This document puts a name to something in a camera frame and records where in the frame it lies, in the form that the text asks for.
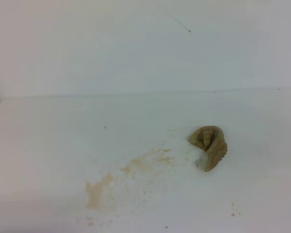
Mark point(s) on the stained green rag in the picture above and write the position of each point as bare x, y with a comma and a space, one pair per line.
211, 140

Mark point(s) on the faded coffee stain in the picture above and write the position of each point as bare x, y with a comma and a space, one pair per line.
101, 196

